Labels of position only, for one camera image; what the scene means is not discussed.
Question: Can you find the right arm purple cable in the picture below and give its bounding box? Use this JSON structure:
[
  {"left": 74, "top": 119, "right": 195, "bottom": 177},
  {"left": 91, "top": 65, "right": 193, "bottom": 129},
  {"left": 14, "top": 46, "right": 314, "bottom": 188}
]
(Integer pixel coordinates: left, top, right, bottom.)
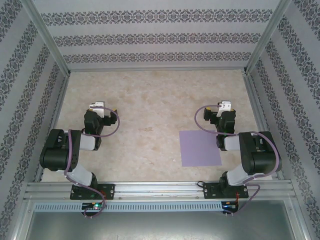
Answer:
[{"left": 194, "top": 104, "right": 282, "bottom": 219}]

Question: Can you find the grey slotted cable duct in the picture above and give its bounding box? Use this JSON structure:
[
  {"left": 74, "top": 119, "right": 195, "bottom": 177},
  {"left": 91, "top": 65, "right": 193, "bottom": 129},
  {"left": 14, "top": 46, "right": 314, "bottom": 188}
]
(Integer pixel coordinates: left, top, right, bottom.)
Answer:
[{"left": 33, "top": 201, "right": 223, "bottom": 212}]

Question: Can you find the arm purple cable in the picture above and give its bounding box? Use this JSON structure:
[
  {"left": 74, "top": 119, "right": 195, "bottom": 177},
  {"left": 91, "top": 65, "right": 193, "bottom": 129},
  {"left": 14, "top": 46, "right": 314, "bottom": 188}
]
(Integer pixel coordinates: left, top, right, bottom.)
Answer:
[
  {"left": 63, "top": 106, "right": 122, "bottom": 220},
  {"left": 194, "top": 104, "right": 282, "bottom": 219}
]

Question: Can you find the aluminium mounting rail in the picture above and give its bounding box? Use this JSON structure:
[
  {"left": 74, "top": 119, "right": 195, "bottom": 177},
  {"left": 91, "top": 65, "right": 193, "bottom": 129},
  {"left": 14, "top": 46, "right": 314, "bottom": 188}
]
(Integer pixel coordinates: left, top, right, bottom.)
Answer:
[{"left": 23, "top": 181, "right": 297, "bottom": 201}]

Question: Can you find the aluminium table side rail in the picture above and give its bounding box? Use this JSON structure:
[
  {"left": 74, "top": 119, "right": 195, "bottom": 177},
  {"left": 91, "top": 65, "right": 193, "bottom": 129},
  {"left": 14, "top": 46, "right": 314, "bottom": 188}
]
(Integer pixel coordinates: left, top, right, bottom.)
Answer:
[
  {"left": 243, "top": 73, "right": 285, "bottom": 181},
  {"left": 34, "top": 74, "right": 71, "bottom": 182}
]

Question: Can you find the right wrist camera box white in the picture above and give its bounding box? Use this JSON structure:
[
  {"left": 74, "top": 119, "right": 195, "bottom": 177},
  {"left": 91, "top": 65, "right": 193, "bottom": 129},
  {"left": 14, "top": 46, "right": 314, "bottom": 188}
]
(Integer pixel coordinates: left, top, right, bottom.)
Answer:
[{"left": 216, "top": 100, "right": 233, "bottom": 112}]

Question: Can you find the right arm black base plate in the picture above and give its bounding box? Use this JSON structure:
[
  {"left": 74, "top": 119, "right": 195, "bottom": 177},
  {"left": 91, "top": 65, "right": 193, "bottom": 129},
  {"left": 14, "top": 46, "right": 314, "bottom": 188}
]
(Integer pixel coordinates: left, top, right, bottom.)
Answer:
[{"left": 202, "top": 182, "right": 250, "bottom": 200}]

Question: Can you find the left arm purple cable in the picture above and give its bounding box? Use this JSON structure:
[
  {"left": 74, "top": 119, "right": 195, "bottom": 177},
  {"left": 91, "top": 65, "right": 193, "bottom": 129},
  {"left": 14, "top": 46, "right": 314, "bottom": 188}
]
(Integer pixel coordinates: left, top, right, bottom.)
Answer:
[{"left": 63, "top": 106, "right": 122, "bottom": 220}]

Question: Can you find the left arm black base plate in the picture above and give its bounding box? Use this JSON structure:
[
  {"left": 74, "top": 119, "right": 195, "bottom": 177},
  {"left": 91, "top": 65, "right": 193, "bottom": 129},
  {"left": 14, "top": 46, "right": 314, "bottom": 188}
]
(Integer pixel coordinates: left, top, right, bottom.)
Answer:
[{"left": 69, "top": 183, "right": 116, "bottom": 201}]

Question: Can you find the grey metal sheet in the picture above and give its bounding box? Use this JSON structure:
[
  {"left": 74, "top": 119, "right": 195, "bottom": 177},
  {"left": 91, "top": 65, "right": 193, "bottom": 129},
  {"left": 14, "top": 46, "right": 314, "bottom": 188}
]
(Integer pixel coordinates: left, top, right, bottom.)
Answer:
[{"left": 23, "top": 211, "right": 306, "bottom": 240}]

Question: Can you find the grey wall base strip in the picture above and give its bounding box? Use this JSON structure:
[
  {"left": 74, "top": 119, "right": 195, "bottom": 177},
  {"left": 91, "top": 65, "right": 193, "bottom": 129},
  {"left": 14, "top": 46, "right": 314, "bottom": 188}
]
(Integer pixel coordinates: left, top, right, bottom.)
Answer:
[{"left": 68, "top": 67, "right": 247, "bottom": 73}]

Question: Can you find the aluminium frame post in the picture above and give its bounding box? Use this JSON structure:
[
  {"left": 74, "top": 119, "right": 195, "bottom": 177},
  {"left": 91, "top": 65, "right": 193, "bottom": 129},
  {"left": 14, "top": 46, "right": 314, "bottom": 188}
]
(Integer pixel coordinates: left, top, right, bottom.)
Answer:
[
  {"left": 243, "top": 0, "right": 293, "bottom": 75},
  {"left": 23, "top": 0, "right": 72, "bottom": 76}
]

